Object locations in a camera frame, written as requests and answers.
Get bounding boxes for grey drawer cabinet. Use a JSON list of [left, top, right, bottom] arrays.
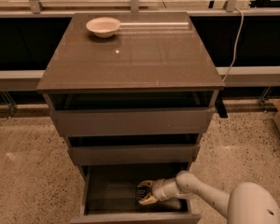
[[35, 11, 229, 224]]

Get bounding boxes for grey top drawer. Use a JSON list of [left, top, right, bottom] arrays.
[[46, 91, 217, 137]]

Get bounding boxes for black rxbar chocolate bar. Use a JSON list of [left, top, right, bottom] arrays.
[[135, 185, 147, 204]]

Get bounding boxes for grey metal railing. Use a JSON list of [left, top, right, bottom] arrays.
[[0, 0, 280, 92]]

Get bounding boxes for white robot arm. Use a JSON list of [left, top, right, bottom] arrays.
[[135, 171, 280, 224]]

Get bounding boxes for grey open bottom drawer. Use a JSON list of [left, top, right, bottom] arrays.
[[71, 163, 201, 224]]

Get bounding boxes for grey middle drawer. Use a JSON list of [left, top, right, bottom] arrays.
[[68, 134, 200, 165]]

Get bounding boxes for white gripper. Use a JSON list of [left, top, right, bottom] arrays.
[[138, 179, 168, 205]]

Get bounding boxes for white cable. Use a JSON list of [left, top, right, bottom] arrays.
[[221, 7, 245, 82]]

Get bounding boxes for white bowl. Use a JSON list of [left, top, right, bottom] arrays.
[[86, 17, 121, 38]]

